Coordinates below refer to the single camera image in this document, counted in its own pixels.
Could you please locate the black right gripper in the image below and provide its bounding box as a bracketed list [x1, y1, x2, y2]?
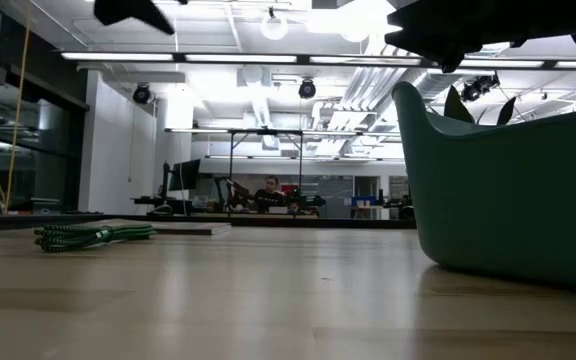
[384, 0, 576, 74]

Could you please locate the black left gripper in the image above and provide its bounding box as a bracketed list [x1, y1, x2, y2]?
[93, 0, 176, 36]

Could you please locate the green braided USB-C cable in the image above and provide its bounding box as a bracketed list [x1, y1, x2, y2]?
[33, 222, 159, 253]

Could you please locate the black round spot lamp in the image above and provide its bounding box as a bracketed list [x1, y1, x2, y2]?
[297, 77, 318, 101]
[132, 83, 152, 106]
[460, 72, 502, 104]

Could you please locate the green succulent plant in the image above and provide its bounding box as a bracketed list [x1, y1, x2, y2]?
[442, 84, 518, 127]

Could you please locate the long ceiling light strip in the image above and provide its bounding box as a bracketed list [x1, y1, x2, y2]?
[59, 49, 576, 72]

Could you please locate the black computer monitor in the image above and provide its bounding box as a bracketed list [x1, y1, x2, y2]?
[167, 158, 202, 193]

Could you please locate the green plastic bin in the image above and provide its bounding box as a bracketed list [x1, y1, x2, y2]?
[391, 80, 576, 292]

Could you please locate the person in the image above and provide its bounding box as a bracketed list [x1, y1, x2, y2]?
[253, 175, 286, 212]

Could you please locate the tall black background frame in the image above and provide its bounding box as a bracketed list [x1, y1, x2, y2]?
[226, 127, 305, 217]

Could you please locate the yellow extension cable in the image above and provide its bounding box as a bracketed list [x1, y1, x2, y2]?
[0, 0, 33, 215]

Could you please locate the black metal table frame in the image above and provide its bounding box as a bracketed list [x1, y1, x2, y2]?
[0, 212, 417, 232]

